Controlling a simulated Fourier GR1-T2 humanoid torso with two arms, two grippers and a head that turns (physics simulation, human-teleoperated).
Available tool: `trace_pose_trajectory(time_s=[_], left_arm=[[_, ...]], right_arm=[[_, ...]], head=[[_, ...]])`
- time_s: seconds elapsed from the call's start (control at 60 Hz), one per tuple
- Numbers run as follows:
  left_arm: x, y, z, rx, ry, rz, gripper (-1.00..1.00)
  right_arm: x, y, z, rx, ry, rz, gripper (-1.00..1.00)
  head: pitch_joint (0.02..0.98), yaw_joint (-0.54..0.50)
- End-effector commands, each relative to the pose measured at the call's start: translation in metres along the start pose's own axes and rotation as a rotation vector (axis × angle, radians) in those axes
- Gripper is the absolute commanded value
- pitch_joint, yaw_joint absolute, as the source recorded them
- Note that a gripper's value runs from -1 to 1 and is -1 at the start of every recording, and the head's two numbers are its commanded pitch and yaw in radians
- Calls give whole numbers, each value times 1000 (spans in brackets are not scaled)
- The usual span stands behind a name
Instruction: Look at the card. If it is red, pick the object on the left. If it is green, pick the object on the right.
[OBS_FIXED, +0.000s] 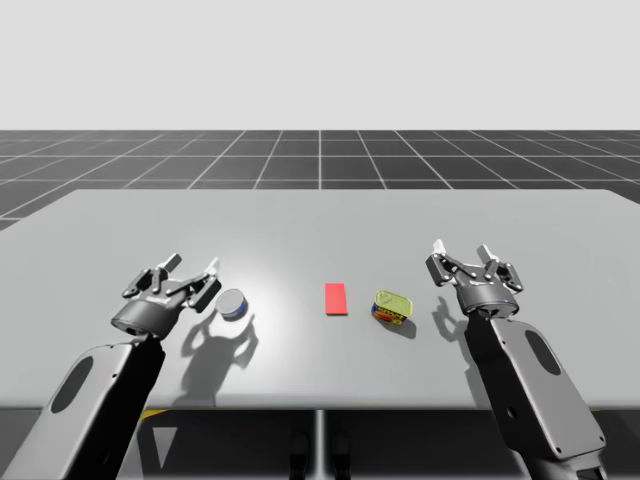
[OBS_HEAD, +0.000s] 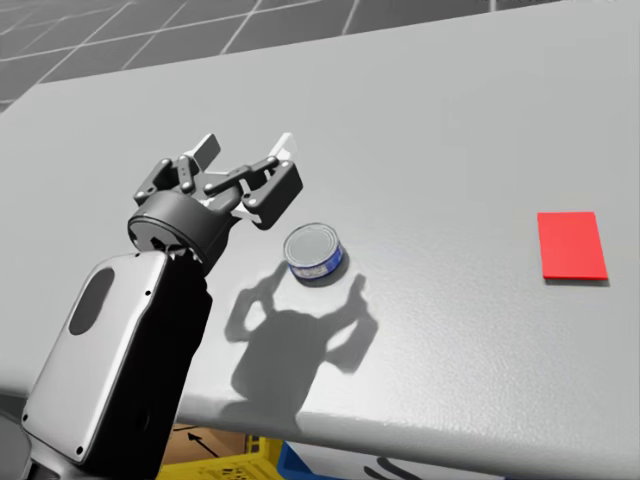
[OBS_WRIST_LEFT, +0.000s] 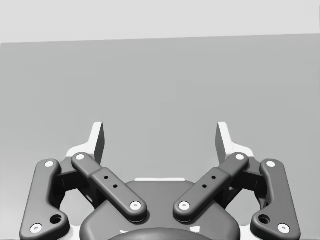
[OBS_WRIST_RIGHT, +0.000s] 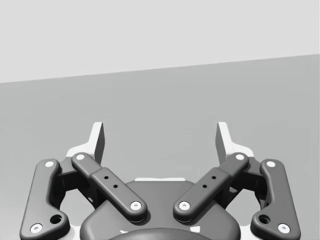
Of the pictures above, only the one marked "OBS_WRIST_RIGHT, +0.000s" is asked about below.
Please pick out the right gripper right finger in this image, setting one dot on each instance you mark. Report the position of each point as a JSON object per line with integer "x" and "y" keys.
{"x": 212, "y": 181}

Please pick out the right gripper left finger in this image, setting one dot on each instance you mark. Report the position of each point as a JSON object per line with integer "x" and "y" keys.
{"x": 110, "y": 182}

